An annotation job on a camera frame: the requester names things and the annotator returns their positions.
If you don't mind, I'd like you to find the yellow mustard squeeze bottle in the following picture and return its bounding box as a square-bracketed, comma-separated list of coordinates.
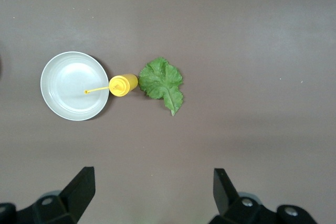
[83, 73, 139, 98]

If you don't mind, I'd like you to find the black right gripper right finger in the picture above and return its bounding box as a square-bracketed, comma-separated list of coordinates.
[208, 168, 318, 224]

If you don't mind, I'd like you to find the green lettuce leaf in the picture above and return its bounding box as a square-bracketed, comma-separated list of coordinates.
[138, 57, 184, 116]

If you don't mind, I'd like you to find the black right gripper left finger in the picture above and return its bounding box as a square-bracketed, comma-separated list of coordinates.
[0, 166, 96, 224]

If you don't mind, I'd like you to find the white plate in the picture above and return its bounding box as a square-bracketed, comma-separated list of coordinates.
[40, 51, 110, 122]

